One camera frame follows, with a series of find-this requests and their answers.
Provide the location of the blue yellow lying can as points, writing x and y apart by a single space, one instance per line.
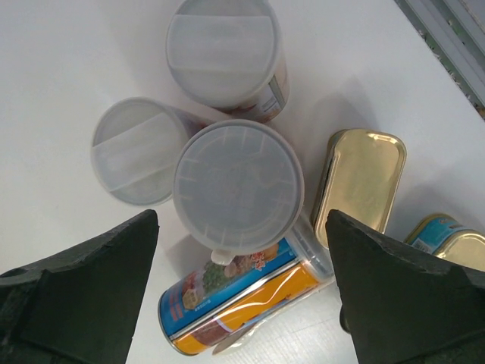
217 302

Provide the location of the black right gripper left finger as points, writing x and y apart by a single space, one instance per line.
80 305

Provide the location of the blue can with spoon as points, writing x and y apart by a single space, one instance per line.
239 189

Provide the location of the blue rectangular tin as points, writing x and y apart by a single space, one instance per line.
442 236

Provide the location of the gold rectangular tin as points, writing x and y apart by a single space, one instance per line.
361 175

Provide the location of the white red label can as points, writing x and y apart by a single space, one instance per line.
229 56
136 146

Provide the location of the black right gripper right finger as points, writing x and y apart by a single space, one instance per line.
403 305

